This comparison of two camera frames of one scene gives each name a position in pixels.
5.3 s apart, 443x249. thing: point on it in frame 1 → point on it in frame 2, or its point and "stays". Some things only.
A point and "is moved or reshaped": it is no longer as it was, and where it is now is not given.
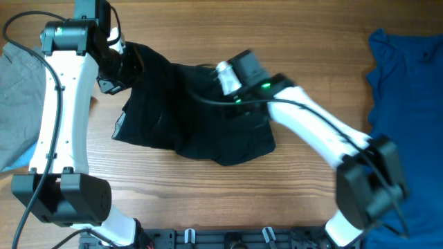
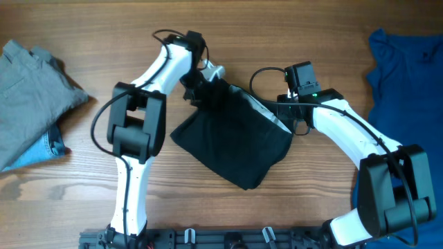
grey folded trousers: (23, 97) stays
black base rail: (220, 238) stays
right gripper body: (239, 111) → (283, 111)
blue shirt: (405, 75) stays
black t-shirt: (181, 107) is moved or reshaped
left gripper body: (113, 83) → (190, 81)
